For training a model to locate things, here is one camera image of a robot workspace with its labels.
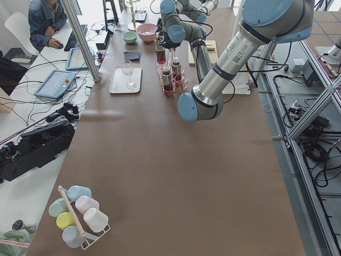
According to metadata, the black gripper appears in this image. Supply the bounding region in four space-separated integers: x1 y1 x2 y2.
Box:
155 18 181 59

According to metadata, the tea bottle white cap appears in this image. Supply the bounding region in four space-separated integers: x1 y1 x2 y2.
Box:
155 44 166 65

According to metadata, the copper wire bottle basket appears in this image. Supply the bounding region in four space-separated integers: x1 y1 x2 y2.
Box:
157 59 188 96

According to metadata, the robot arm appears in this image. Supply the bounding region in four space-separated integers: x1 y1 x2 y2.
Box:
178 1 314 122
157 1 218 82

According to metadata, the pink bowl of ice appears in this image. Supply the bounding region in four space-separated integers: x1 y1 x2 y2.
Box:
136 23 158 43

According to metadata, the green ceramic bowl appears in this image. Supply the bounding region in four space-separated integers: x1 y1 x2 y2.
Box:
122 31 137 44

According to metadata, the wooden cup stand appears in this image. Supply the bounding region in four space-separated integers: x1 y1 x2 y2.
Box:
124 0 141 32

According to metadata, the clear wine glass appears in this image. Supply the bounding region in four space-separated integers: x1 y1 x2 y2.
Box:
121 59 136 89

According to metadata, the bamboo cutting board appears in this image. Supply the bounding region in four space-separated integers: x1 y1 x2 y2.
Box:
188 40 218 66

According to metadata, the cream rabbit serving tray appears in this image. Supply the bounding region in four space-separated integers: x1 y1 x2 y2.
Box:
109 65 142 94

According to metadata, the far blue teach pendant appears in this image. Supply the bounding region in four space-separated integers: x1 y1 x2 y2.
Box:
65 47 88 71

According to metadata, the blue teach pendant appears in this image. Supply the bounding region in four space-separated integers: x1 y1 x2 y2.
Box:
34 70 76 99
65 47 88 71

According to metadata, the black keyboard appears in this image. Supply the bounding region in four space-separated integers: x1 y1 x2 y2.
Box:
63 25 87 52

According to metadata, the near blue teach pendant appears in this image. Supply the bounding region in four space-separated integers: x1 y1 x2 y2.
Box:
34 70 76 99

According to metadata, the person in denim jacket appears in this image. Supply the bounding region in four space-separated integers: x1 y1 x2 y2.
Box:
28 0 67 52

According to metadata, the black equipment case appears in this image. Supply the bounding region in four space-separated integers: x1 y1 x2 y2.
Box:
1 121 75 181

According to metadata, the blue plastic cup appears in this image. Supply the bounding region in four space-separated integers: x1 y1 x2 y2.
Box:
67 185 92 202

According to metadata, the pink plastic cup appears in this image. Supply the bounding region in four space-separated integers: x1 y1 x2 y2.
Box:
75 195 100 214

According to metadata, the white plastic cup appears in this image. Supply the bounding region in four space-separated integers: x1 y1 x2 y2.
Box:
83 207 109 233

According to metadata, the green plastic cup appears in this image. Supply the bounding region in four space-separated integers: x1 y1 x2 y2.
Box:
48 198 69 218

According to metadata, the yellow plastic cup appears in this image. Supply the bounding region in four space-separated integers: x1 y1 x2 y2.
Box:
56 212 76 230

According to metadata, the grey-blue plastic cup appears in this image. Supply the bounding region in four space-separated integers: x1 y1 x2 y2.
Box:
62 226 85 249

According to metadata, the aluminium frame post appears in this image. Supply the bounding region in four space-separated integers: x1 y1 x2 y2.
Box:
61 0 100 82

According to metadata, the white wire cup rack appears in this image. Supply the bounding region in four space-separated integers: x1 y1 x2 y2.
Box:
58 186 111 250

